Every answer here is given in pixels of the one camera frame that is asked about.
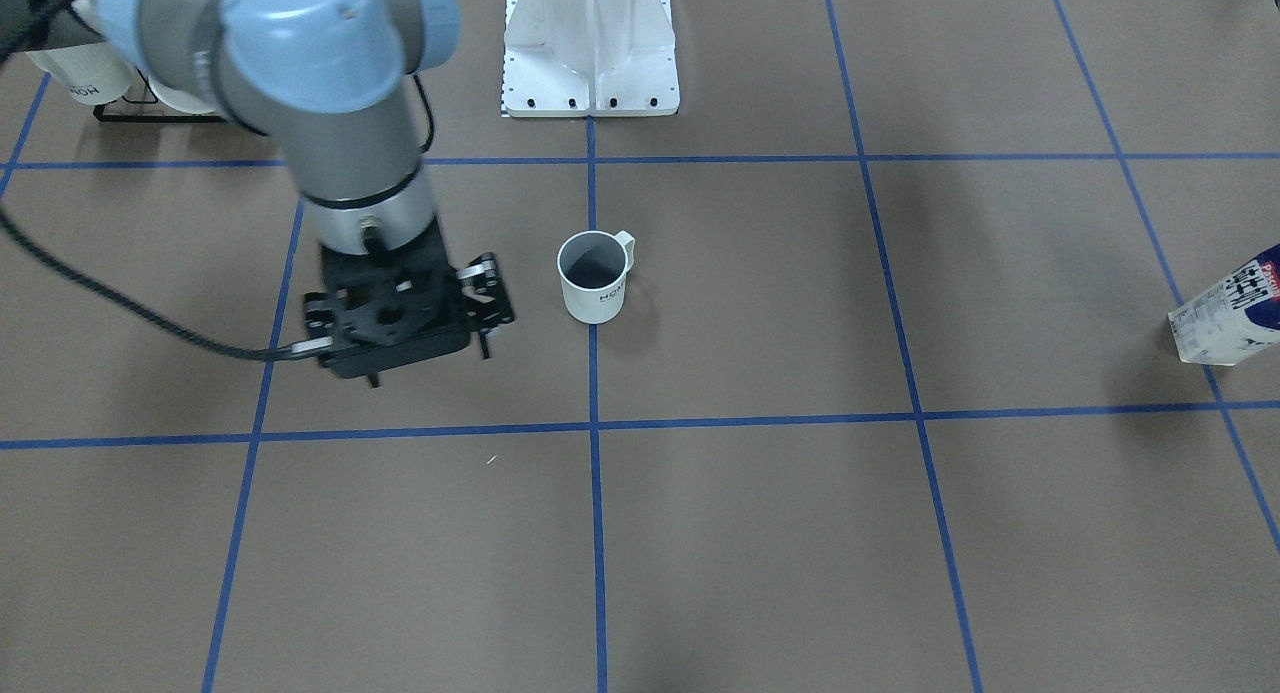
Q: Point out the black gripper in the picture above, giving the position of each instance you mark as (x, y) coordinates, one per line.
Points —
(487, 293)

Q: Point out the white cup dark inside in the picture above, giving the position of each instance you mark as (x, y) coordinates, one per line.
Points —
(593, 268)

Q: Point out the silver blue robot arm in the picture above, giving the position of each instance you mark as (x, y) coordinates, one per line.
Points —
(323, 79)

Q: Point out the white upside-down cup rear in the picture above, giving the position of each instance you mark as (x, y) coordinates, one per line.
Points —
(179, 100)

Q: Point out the white tilted cup front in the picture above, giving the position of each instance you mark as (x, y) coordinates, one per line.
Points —
(94, 74)

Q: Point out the blue white milk carton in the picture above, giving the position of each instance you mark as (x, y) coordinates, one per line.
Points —
(1233, 320)

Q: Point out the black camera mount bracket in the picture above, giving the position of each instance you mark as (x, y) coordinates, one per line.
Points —
(485, 296)

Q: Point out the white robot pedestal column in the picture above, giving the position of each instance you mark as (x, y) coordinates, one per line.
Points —
(581, 58)

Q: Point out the black wire cup rack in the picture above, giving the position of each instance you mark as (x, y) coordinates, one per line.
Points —
(141, 104)

